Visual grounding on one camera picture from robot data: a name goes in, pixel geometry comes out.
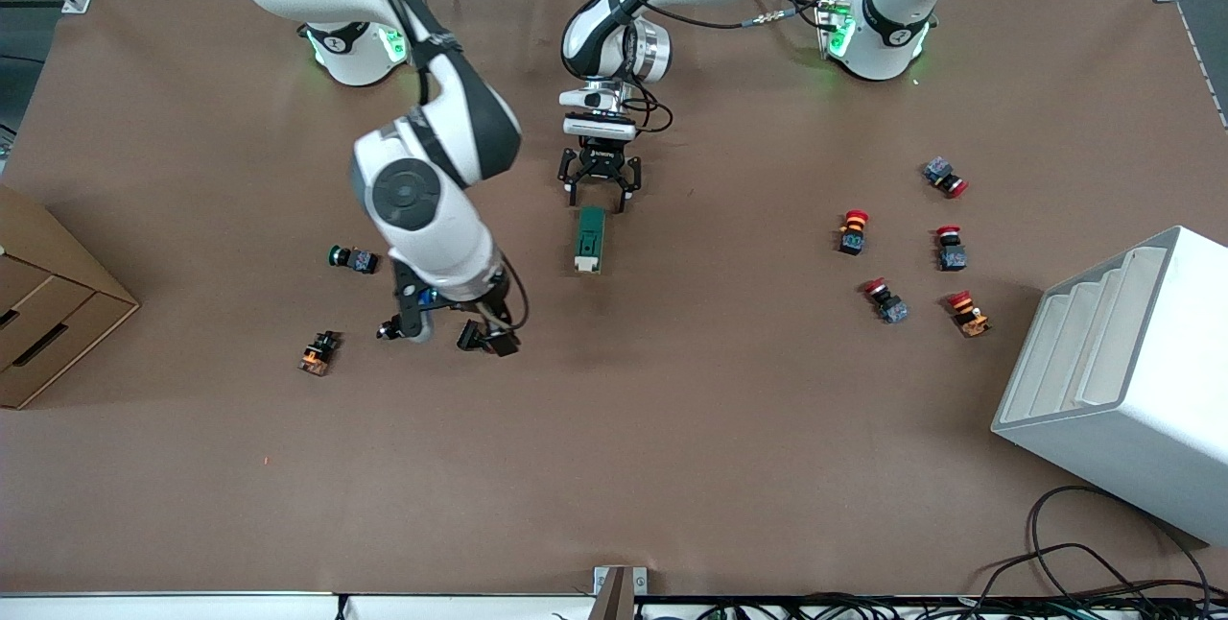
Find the green load switch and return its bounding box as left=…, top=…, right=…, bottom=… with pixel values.
left=574, top=206, right=607, bottom=275

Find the red pushbutton blue block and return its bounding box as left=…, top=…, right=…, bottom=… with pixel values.
left=935, top=226, right=969, bottom=273
left=923, top=156, right=970, bottom=199
left=861, top=277, right=910, bottom=325

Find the red pushbutton orange block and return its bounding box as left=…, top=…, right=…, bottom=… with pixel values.
left=946, top=290, right=991, bottom=339

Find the brown cardboard drawer box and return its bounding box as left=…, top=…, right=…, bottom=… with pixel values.
left=0, top=183, right=141, bottom=410

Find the white slotted storage rack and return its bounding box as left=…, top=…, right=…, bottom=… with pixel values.
left=991, top=226, right=1228, bottom=547

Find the black switch orange contact block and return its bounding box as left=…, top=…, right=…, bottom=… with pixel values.
left=297, top=330, right=342, bottom=377

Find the red emergency button yellow ring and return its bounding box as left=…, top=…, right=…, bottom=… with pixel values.
left=837, top=209, right=871, bottom=256

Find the metal table bracket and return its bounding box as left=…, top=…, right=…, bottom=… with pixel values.
left=593, top=565, right=648, bottom=620

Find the white table edge rail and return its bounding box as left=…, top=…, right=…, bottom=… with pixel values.
left=0, top=591, right=596, bottom=620

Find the black cable bundle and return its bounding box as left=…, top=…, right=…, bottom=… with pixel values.
left=638, top=591, right=1228, bottom=620

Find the black cable loop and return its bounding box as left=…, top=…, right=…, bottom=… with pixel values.
left=974, top=486, right=1212, bottom=607

